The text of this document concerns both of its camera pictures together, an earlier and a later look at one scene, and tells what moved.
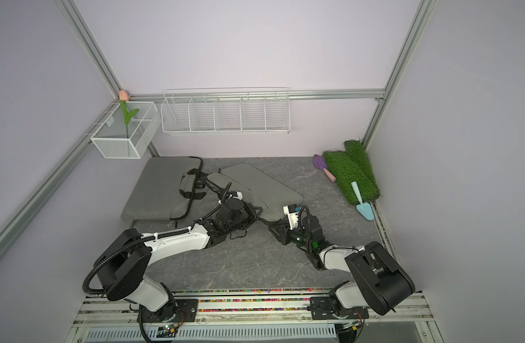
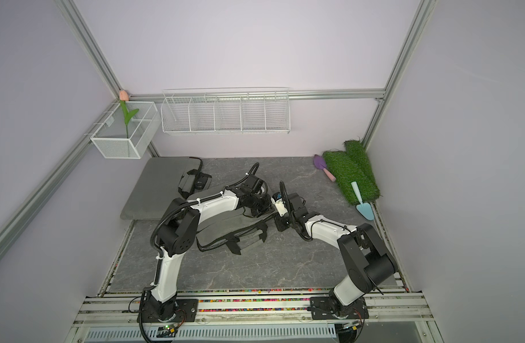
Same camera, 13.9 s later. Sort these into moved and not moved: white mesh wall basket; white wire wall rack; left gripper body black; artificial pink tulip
Moved: left gripper body black
Not moved: white wire wall rack; artificial pink tulip; white mesh wall basket
